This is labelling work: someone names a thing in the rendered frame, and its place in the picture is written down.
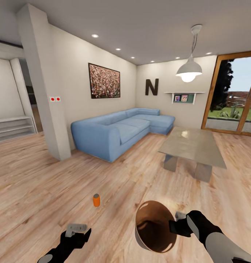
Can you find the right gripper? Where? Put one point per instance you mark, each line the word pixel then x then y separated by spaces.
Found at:
pixel 176 227

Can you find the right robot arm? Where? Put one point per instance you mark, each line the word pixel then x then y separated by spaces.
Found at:
pixel 220 248

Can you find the coffee table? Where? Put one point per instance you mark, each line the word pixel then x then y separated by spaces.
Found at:
pixel 196 145

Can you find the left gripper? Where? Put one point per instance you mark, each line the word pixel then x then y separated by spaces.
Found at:
pixel 75 241

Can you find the can of soda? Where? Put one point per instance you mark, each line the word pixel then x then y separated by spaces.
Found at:
pixel 96 200

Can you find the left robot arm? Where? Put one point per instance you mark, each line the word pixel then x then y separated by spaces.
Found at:
pixel 69 240

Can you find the shelf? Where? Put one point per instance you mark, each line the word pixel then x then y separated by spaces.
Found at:
pixel 191 97

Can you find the trash can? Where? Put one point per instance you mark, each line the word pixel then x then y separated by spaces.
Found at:
pixel 152 229

